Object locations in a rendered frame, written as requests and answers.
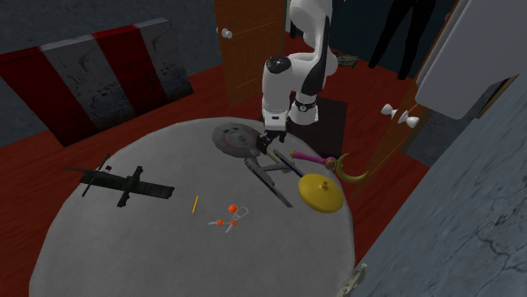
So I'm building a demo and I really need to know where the purple wand with gold crescent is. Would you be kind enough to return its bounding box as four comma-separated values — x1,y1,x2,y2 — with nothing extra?
290,149,369,185

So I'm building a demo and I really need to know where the orange ball molecule toy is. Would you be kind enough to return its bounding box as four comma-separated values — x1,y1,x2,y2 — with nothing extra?
207,203,250,235

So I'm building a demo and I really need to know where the grey saucer spaceship model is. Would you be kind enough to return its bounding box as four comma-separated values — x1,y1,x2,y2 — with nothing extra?
211,122,294,208

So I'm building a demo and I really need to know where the brown door with white knobs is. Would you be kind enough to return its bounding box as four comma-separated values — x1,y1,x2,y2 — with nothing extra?
350,0,520,199

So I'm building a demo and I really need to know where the brown door with one knob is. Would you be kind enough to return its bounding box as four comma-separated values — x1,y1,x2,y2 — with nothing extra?
212,0,288,109

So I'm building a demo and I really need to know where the white cabinet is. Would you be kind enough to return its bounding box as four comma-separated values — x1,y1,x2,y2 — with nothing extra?
414,0,527,122

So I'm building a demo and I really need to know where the dark robot stand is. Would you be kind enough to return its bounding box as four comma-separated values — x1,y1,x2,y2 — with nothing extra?
287,94,350,159

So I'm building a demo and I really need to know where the beige metal fitting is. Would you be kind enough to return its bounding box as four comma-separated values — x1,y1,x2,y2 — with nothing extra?
336,262,369,297

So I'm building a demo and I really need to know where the red and grey striped panel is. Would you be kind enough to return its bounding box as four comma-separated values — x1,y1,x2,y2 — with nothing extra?
0,17,195,149

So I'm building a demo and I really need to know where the yellow round cymbal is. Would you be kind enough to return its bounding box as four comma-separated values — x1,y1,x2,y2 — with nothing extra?
297,173,345,214

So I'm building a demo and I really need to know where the dark blue pen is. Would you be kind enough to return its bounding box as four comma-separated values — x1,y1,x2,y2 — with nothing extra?
273,148,306,179

